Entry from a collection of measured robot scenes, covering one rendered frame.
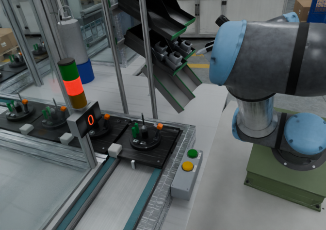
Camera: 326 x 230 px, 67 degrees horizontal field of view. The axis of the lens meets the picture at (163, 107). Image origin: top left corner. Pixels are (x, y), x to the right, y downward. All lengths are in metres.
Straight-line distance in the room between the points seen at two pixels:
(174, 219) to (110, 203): 0.24
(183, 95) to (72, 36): 0.88
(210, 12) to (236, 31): 4.47
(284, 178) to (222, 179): 0.23
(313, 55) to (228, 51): 0.12
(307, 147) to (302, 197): 0.31
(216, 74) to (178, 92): 0.82
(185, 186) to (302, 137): 0.41
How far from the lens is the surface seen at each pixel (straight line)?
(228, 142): 1.23
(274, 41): 0.41
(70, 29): 1.76
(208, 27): 4.97
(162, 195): 0.90
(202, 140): 1.23
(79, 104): 0.82
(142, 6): 1.02
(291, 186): 1.01
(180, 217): 0.97
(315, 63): 0.41
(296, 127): 0.79
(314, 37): 0.42
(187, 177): 0.94
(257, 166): 1.00
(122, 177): 1.03
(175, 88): 1.25
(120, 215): 0.93
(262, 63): 0.41
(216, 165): 1.12
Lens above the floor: 1.69
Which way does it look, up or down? 34 degrees down
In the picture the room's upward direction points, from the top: 5 degrees counter-clockwise
